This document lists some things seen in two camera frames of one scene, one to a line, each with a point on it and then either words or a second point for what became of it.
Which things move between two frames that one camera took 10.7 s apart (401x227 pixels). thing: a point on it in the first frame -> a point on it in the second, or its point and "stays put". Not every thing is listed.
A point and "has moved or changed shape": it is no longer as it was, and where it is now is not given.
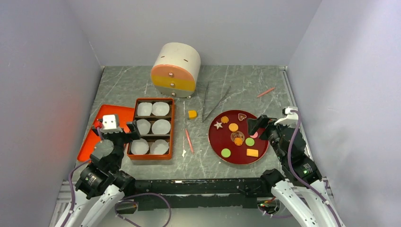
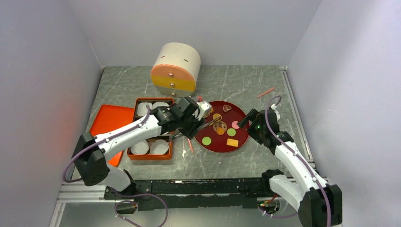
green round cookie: [249, 142] -> [231, 132]
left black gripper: [135, 134] -> [192, 132]
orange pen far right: [266, 91] stays put
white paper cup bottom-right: [160, 146] stays put
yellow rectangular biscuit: [253, 152] -> [232, 142]
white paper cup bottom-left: [139, 146] stays put
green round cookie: [225, 152] -> [206, 141]
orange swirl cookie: [224, 119] -> [206, 113]
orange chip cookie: [238, 141] -> [220, 131]
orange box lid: [126, 114] stays put
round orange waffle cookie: [233, 127] -> [216, 116]
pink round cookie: [255, 135] has moved or changed shape
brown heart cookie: [241, 116] -> [226, 107]
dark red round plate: [230, 141] has moved or changed shape
